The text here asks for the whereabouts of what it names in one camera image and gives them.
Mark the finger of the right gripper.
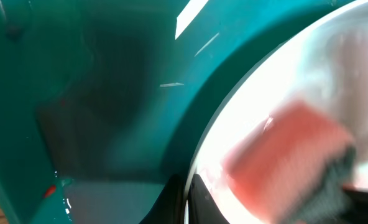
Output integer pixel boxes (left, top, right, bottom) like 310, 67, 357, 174
341, 185, 368, 224

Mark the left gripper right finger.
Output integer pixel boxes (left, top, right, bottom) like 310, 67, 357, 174
188, 174, 229, 224

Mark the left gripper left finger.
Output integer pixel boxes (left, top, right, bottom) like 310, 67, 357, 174
140, 175, 185, 224

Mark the light blue plate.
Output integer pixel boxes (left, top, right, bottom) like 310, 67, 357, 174
186, 1, 368, 223

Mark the teal plastic tray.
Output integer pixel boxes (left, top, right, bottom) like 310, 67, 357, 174
0, 0, 344, 223

